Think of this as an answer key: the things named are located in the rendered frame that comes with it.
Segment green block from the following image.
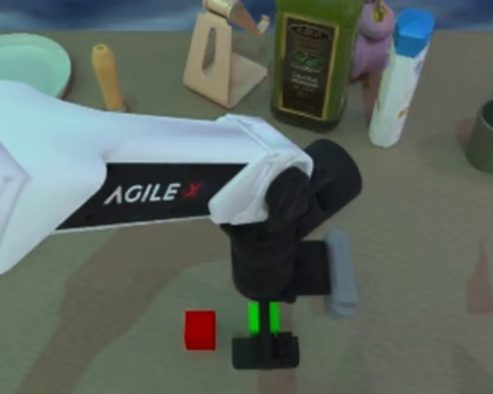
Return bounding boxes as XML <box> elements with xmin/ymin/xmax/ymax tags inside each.
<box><xmin>248</xmin><ymin>301</ymin><xmax>281</xmax><ymax>338</ymax></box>

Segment red cube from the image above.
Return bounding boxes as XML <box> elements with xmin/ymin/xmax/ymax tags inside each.
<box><xmin>184</xmin><ymin>309</ymin><xmax>217</xmax><ymax>351</ymax></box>

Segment beige phone stand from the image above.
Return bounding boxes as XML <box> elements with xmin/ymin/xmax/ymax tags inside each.
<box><xmin>182</xmin><ymin>0</ymin><xmax>270</xmax><ymax>110</ymax></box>

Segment green olive oil bottle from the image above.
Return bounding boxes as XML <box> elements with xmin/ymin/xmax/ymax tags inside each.
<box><xmin>270</xmin><ymin>0</ymin><xmax>361</xmax><ymax>133</ymax></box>

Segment white bottle with blue cap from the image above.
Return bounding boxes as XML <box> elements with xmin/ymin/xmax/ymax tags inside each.
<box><xmin>367</xmin><ymin>9</ymin><xmax>435</xmax><ymax>148</ymax></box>

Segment purple toy figure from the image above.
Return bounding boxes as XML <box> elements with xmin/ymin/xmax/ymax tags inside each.
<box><xmin>350</xmin><ymin>0</ymin><xmax>396</xmax><ymax>85</ymax></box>

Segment olive green cup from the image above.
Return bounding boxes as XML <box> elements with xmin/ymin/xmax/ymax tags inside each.
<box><xmin>464</xmin><ymin>98</ymin><xmax>493</xmax><ymax>175</ymax></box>

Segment mint green bowl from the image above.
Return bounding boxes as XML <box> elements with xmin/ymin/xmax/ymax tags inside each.
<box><xmin>0</xmin><ymin>32</ymin><xmax>72</xmax><ymax>100</ymax></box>

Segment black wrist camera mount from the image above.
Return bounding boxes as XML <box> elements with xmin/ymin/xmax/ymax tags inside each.
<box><xmin>295</xmin><ymin>241</ymin><xmax>328</xmax><ymax>296</ymax></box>

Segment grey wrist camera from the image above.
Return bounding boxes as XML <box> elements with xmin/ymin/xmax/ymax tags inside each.
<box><xmin>325</xmin><ymin>228</ymin><xmax>358</xmax><ymax>318</ymax></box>

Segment yellow handled tool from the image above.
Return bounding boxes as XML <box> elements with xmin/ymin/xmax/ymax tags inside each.
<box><xmin>90</xmin><ymin>44</ymin><xmax>129</xmax><ymax>113</ymax></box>

